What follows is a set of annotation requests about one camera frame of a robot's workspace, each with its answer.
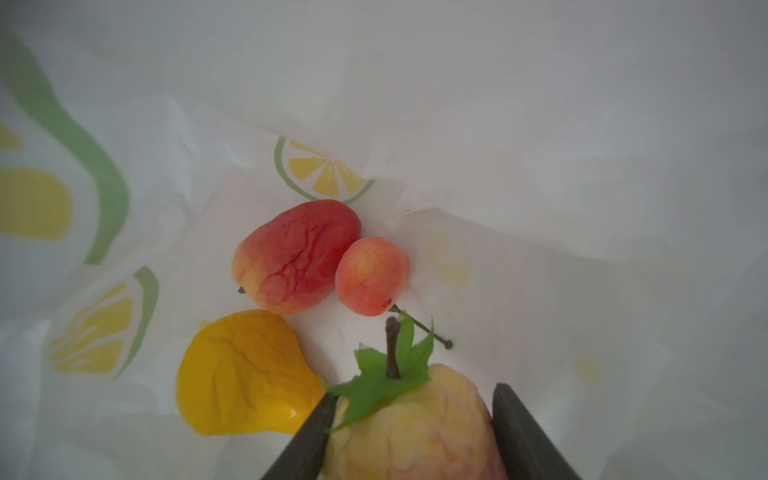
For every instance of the dark red fake fruit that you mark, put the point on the dark red fake fruit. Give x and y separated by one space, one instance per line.
288 265

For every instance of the red yellow fake apple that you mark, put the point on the red yellow fake apple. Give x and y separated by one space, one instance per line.
405 417

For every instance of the small red fake cherry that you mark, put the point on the small red fake cherry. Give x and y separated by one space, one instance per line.
371 276

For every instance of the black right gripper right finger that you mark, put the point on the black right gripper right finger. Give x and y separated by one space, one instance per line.
525 449

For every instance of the orange yellow fake fruit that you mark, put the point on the orange yellow fake fruit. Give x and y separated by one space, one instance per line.
245 373

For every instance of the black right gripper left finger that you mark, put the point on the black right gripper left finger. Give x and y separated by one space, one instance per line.
303 457

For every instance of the white plastic bag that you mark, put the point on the white plastic bag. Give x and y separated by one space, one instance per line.
581 187

